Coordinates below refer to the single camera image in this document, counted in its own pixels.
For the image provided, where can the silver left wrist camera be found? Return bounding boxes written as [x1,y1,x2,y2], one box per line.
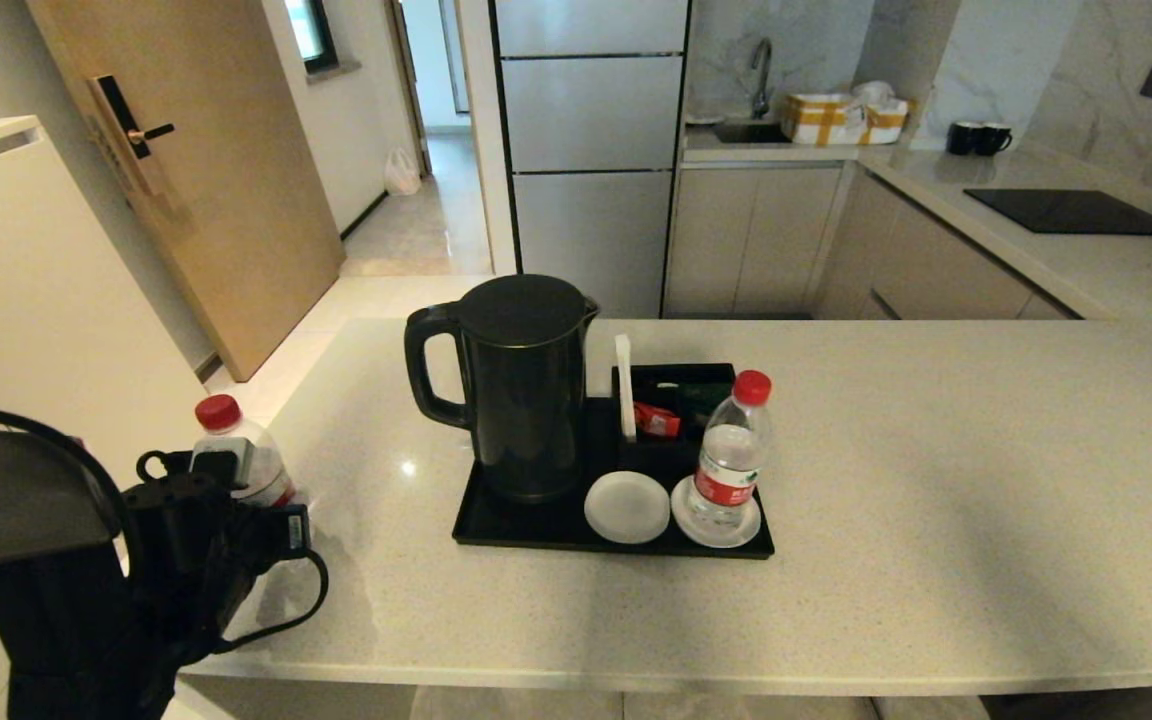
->
[191,437,255,491]

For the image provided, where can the black electric kettle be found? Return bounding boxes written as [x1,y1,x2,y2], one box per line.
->
[404,274,601,504]

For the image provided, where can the light wooden door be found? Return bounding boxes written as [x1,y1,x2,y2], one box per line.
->
[26,0,345,383]

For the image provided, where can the beige kitchen base cabinets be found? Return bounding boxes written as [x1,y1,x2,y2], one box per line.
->
[663,160,1087,322]

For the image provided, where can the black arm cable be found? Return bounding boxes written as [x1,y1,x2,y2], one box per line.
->
[0,400,330,657]

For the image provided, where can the white stick sachet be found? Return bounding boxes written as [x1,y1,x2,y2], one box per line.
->
[615,334,637,442]

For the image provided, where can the dark framed window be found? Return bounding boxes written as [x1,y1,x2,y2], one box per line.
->
[284,0,339,76]

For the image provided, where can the black door lock handle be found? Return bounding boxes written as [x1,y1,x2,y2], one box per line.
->
[88,76,177,199]

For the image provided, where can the cardboard box with yellow tape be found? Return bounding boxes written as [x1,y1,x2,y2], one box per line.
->
[782,93,910,148]

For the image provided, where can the white tied plastic bag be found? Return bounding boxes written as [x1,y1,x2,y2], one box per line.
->
[383,147,423,196]

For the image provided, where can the black induction cooktop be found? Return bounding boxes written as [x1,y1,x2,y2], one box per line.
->
[963,188,1152,238]

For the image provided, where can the steel kitchen sink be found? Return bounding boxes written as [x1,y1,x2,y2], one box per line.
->
[714,121,793,146]

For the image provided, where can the black condiment holder box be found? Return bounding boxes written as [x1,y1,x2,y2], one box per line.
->
[611,362,737,471]

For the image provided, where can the black serving tray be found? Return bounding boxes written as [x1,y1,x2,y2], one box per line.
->
[452,395,776,561]

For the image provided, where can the chrome kitchen faucet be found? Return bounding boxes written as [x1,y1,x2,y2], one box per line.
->
[750,38,775,121]

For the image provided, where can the red-capped plastic water bottle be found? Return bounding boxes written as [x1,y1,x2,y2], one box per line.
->
[688,370,773,529]
[191,394,297,511]

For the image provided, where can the silver refrigerator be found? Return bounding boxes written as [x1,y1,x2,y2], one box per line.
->
[491,0,692,321]

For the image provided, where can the white paper coaster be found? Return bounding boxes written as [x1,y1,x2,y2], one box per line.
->
[671,474,763,549]
[584,471,671,545]

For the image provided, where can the white cabinet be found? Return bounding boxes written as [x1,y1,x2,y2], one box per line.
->
[0,116,227,720]

